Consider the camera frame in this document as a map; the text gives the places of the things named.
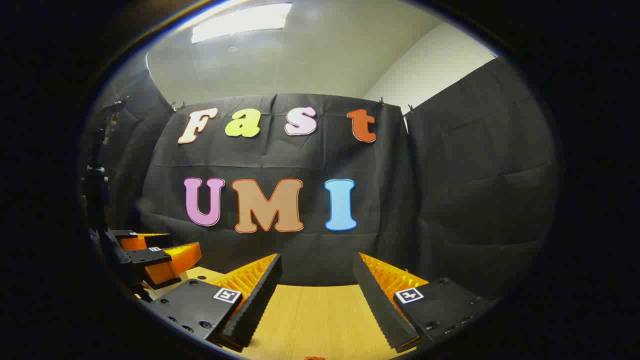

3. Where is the wooden desktop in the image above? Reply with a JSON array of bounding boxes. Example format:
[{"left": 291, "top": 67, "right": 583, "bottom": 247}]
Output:
[{"left": 134, "top": 266, "right": 418, "bottom": 360}]

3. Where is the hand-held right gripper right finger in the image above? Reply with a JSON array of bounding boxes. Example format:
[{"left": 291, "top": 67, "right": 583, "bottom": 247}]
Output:
[{"left": 352, "top": 252, "right": 501, "bottom": 354}]

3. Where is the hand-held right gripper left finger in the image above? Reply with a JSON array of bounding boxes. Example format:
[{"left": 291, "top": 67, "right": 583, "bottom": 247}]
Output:
[{"left": 148, "top": 253, "right": 283, "bottom": 353}]

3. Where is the black backdrop cloth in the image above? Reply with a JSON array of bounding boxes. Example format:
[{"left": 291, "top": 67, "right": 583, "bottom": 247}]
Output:
[{"left": 82, "top": 55, "right": 558, "bottom": 301}]

